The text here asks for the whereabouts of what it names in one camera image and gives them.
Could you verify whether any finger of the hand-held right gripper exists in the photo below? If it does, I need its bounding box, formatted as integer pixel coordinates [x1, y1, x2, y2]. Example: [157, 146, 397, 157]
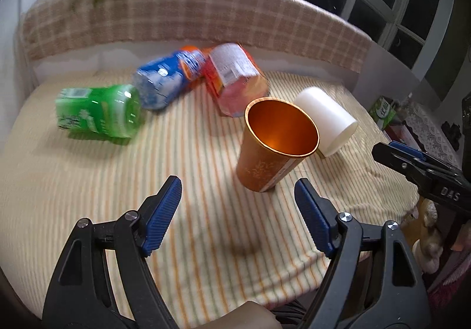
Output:
[372, 142, 424, 187]
[388, 140, 460, 174]

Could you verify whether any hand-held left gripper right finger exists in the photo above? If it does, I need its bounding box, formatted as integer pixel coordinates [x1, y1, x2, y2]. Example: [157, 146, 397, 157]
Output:
[293, 178, 431, 329]

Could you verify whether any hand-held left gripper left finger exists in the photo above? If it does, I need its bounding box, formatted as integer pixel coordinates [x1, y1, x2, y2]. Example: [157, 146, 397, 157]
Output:
[42, 175, 183, 329]

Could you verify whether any orange paper cup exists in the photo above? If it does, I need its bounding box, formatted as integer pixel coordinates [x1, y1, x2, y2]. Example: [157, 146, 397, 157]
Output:
[235, 98, 320, 193]

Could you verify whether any white cup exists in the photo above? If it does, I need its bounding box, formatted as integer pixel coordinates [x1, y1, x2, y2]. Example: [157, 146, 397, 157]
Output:
[294, 87, 359, 158]

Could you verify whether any white lace cloth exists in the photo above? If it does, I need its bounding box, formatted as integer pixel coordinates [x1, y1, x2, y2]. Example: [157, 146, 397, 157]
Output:
[390, 102, 462, 166]

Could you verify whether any green carton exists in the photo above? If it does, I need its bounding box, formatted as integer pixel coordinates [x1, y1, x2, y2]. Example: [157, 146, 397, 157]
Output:
[369, 98, 395, 130]

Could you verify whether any beige plush toy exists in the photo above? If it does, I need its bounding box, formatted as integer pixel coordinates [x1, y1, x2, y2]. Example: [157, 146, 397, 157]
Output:
[400, 199, 444, 274]

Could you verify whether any striped yellow blanket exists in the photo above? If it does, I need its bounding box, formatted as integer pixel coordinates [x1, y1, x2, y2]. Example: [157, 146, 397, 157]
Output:
[0, 69, 420, 318]

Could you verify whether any pink cloth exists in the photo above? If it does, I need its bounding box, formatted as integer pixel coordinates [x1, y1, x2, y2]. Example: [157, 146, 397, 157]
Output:
[426, 250, 466, 317]

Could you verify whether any beige rounded object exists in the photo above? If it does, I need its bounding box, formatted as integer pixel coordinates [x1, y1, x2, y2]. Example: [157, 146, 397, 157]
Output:
[223, 300, 285, 329]

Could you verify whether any green plastic bottle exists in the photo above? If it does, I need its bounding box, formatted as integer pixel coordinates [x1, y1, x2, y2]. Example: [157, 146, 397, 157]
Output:
[55, 84, 142, 140]

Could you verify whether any blue plastic bottle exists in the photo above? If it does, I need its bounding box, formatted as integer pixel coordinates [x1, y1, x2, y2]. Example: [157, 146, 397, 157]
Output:
[132, 45, 210, 110]

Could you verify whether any red pink snack canister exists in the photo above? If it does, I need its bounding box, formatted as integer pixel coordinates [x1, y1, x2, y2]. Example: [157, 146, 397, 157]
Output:
[202, 43, 270, 118]

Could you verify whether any checkered sofa back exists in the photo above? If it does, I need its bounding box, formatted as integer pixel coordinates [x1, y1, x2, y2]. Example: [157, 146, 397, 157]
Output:
[20, 0, 372, 74]

